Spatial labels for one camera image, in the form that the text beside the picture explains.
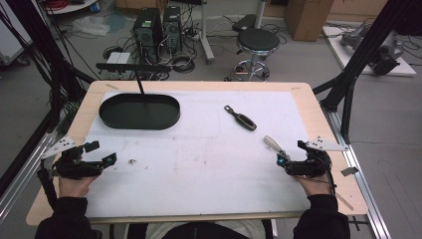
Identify white cabinet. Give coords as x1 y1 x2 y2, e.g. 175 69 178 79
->
0 12 35 67

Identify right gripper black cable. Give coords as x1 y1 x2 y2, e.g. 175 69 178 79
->
315 153 336 197

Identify white round table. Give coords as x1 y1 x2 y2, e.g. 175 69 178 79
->
44 0 100 15

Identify grey machine on board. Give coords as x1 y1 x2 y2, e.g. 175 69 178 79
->
340 22 406 77

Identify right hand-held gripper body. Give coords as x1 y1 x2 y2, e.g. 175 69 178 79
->
284 135 350 179

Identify brown cardboard box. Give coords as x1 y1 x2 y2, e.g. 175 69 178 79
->
284 0 335 43

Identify slim black computer tower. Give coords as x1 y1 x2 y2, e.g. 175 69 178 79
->
161 5 184 55

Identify black round stool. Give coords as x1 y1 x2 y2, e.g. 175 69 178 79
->
224 27 282 83

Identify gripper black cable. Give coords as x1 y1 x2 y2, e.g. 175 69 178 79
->
315 153 336 197
37 158 59 211

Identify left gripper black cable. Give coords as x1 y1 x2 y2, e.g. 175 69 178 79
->
37 158 59 211

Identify black handled spatula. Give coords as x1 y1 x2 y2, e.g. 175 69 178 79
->
223 105 258 132

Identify tan tape strip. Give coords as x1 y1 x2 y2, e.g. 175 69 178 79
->
335 192 355 212

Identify person's left hand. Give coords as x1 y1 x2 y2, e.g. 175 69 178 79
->
58 174 101 199

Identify grey metal stand leg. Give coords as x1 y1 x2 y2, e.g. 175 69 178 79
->
198 0 216 65

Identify aluminium rail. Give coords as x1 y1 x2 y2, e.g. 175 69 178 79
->
0 129 65 221
321 107 393 239

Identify large black computer tower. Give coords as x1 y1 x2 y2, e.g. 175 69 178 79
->
132 7 164 65

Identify person's lap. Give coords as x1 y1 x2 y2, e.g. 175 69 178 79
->
127 219 274 239

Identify white plastic bag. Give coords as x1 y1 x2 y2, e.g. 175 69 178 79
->
71 15 111 37

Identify white table mat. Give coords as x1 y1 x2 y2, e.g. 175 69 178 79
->
84 90 312 219

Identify black flat pad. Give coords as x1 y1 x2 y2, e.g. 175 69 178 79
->
231 13 259 33

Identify person's right hand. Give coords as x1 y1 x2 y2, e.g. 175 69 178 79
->
295 173 333 197

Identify white floor board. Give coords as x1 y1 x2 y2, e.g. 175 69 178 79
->
321 25 418 78

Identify coiled black cable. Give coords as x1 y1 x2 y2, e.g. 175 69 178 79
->
169 52 196 75

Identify grey tape piece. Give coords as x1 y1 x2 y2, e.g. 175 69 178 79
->
340 166 360 177

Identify white small box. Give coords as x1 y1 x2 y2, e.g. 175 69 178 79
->
105 51 132 65

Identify black frame strut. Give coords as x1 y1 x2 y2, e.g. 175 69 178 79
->
313 0 422 144
0 0 98 134

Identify black oval tray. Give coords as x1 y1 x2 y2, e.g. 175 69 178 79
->
96 62 182 131

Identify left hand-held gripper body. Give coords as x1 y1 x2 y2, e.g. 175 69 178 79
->
40 134 105 181

